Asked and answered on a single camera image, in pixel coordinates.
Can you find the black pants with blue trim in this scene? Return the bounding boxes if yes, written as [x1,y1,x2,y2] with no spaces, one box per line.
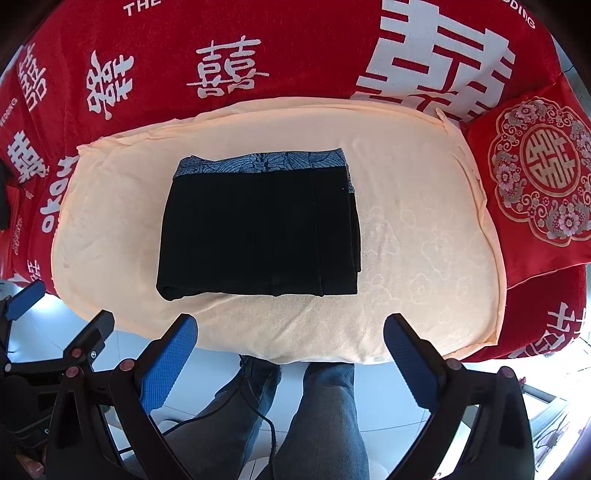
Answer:
[156,149,362,301]

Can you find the person's left hand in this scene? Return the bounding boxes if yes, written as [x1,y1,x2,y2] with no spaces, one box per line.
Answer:
[16,454,45,479]

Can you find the person's left jeans leg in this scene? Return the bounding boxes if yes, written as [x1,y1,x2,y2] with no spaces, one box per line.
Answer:
[163,356,281,479]

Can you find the person's jeans leg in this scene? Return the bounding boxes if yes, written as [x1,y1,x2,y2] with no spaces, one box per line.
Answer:
[273,363,370,480]
[163,356,281,479]

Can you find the metal rack at right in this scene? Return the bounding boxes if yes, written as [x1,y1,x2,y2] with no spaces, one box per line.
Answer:
[522,384,590,470]

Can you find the person's right jeans leg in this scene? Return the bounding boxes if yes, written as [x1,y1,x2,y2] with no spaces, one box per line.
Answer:
[273,363,370,480]

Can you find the peach towel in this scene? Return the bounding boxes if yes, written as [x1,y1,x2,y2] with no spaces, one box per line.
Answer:
[51,98,507,365]

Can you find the red embroidered cushion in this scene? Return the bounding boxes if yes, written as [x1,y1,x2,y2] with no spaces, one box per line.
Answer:
[462,75,590,287]

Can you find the red sofa cover white characters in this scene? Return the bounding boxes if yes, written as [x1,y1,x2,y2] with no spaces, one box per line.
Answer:
[1,1,586,360]

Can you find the black cable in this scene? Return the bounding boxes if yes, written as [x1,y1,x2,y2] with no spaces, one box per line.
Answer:
[119,363,279,480]

